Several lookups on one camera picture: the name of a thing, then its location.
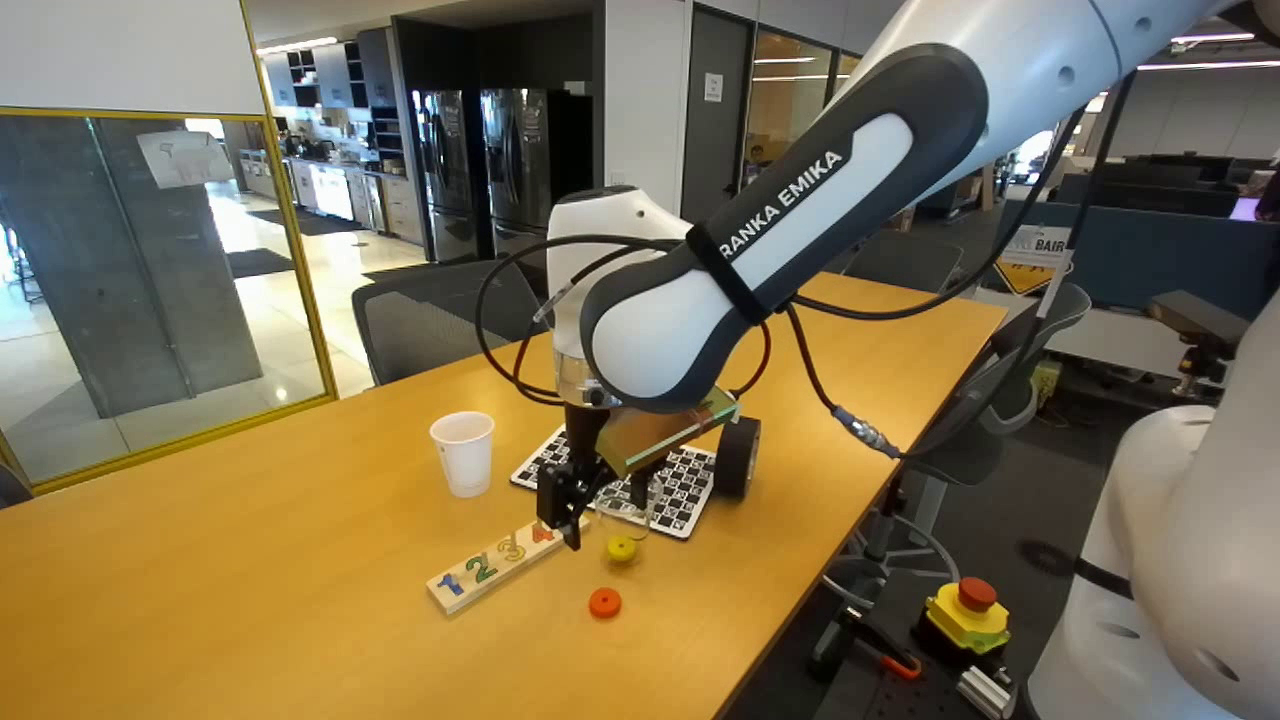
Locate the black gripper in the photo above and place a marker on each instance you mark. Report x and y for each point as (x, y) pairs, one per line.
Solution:
(561, 493)

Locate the yellow disc table edge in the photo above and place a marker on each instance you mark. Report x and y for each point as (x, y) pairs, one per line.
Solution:
(620, 548)

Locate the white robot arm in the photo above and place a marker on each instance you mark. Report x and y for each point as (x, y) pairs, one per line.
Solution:
(1177, 598)

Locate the transparent plastic cup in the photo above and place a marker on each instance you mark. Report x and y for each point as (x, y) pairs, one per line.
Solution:
(609, 529)

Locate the white foam cup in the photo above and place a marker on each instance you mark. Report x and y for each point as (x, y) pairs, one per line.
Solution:
(467, 449)

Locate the black white calibration board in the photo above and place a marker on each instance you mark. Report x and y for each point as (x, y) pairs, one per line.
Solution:
(678, 490)

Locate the orange disc front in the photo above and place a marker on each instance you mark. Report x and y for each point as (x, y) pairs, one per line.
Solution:
(606, 604)

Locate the black tape roll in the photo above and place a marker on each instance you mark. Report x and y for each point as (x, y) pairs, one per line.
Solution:
(733, 456)

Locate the wooden number puzzle board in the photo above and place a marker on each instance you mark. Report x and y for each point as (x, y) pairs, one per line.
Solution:
(489, 566)

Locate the dark grey office chair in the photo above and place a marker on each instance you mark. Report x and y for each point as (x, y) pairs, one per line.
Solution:
(435, 312)

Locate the yellow emergency stop button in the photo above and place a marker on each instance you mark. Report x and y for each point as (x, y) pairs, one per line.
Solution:
(968, 612)

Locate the office chair right side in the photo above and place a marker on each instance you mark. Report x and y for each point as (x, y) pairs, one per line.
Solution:
(999, 397)

